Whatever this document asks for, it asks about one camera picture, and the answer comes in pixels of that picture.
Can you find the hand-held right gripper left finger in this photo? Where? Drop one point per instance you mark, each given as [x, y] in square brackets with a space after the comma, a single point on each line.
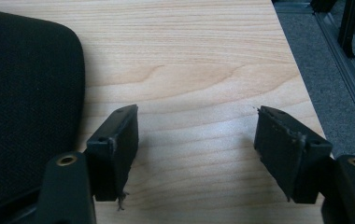
[116, 152]

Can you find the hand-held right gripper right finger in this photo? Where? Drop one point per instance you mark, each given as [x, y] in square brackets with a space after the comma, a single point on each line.
[286, 149]

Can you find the black mesh office chair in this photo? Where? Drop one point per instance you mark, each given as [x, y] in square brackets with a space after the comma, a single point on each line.
[26, 105]

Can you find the black metal stand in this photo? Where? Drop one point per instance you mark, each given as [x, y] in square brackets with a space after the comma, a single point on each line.
[348, 26]

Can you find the grey aluminium frame rail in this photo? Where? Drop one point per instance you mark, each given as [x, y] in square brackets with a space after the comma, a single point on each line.
[347, 62]

